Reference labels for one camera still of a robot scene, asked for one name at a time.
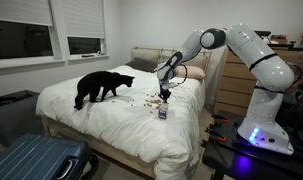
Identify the black cat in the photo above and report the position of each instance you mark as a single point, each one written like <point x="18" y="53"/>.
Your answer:
<point x="93" y="82"/>

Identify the white quilted duvet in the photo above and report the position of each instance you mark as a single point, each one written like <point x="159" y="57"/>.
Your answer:
<point x="129" y="122"/>

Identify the camera on dresser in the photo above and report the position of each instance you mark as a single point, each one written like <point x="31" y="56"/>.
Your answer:
<point x="263" y="33"/>

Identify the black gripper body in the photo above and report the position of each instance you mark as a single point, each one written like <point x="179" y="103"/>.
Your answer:
<point x="164" y="94"/>

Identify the black robot table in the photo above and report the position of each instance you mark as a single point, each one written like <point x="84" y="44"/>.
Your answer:
<point x="241" y="161"/>

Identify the orange handled clamp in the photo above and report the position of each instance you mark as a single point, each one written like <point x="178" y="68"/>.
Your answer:
<point x="221" y="118"/>

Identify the dark grey ottoman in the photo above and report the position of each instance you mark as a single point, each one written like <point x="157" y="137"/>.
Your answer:
<point x="18" y="116"/>

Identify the blue hard suitcase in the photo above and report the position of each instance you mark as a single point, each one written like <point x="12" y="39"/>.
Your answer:
<point x="40" y="157"/>

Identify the pink pillow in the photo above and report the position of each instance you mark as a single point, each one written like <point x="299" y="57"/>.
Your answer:
<point x="190" y="72"/>

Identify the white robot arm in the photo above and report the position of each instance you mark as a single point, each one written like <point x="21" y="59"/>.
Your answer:
<point x="273" y="75"/>

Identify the white window blind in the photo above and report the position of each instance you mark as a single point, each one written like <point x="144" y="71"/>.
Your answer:
<point x="26" y="11"/>
<point x="84" y="18"/>

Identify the dark grey pillow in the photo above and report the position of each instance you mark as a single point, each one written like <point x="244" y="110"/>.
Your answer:
<point x="143" y="65"/>

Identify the wooden dresser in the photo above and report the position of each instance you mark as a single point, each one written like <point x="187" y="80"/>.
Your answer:
<point x="237" y="83"/>

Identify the black clamp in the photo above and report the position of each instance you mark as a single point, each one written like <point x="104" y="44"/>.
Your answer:
<point x="219" y="137"/>

